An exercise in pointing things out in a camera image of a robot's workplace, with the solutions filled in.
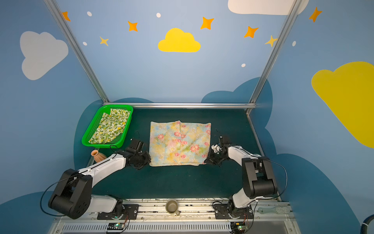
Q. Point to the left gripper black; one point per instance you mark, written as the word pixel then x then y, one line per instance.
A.
pixel 143 159

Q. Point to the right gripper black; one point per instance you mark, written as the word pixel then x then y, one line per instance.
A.
pixel 213 157

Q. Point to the pastel floral skirt pink flowers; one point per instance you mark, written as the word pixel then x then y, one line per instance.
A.
pixel 179 143

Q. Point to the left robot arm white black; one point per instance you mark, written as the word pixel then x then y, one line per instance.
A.
pixel 72 196

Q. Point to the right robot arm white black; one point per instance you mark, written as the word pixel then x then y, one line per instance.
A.
pixel 258 179

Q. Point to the terracotta ribbed vase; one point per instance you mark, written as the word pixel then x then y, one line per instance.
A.
pixel 98 156

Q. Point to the green plastic basket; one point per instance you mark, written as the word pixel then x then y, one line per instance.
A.
pixel 120 139

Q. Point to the lemon print skirt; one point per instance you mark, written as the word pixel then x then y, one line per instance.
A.
pixel 110 126

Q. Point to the olive ceramic mug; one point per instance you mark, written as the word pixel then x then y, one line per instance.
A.
pixel 172 207

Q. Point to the right green circuit board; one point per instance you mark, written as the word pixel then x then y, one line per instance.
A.
pixel 238 228

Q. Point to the green circuit board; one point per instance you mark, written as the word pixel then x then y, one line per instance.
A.
pixel 238 228
pixel 115 228

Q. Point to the left green circuit board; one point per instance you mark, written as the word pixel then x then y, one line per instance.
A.
pixel 115 228

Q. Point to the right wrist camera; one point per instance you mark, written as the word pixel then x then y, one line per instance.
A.
pixel 222 146

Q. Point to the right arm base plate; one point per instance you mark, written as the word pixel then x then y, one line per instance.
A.
pixel 229 211

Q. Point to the aluminium frame back rail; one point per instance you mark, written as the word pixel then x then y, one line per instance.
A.
pixel 185 105

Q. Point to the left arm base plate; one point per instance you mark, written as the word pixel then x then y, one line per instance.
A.
pixel 126 211

